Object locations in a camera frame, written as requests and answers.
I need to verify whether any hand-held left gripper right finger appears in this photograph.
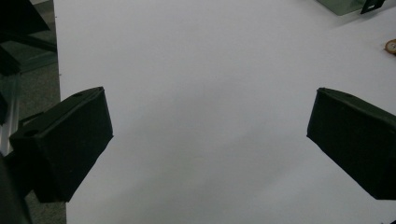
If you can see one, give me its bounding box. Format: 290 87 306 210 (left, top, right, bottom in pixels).
306 87 396 201

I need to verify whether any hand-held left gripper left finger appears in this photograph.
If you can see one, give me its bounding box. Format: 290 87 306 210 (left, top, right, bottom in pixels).
5 86 114 203

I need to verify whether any silver aluminium stand profile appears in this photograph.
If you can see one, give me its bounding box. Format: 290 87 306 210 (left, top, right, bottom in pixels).
0 73 21 157

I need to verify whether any small round orange-rimmed object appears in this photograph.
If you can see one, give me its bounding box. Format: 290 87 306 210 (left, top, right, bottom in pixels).
384 38 396 56

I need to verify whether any dark metal stand base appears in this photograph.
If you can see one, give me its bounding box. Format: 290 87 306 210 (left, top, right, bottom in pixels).
0 0 59 76

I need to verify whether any grey-green metal box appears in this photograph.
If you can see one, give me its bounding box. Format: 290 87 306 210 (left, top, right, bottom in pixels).
317 0 367 17

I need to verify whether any black metal bracket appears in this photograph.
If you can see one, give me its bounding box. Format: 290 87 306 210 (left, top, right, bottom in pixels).
360 0 387 15

